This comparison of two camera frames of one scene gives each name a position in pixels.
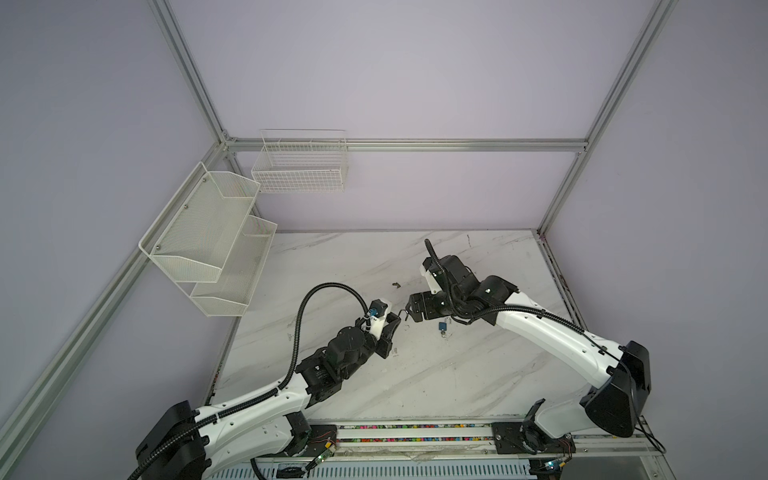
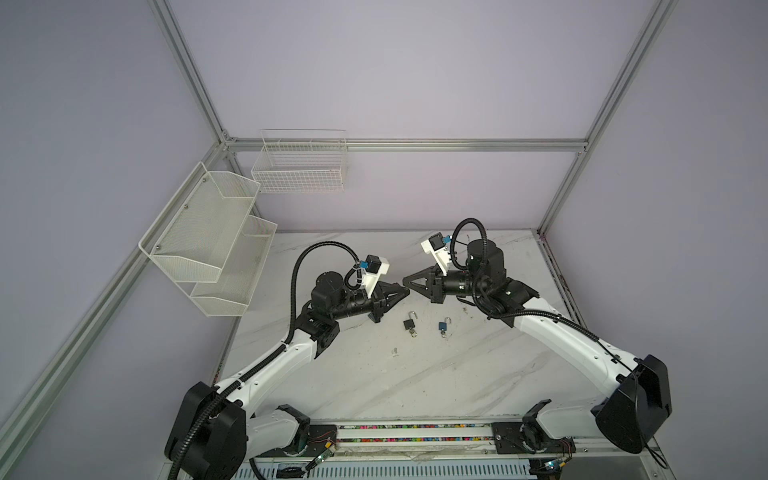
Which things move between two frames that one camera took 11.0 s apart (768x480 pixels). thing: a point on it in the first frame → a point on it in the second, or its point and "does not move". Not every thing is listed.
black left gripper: [385, 339] → [382, 302]
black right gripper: [422, 298] → [433, 284]
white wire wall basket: [301, 161] does not move
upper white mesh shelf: [192, 238] does not move
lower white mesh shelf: [230, 294] does not move
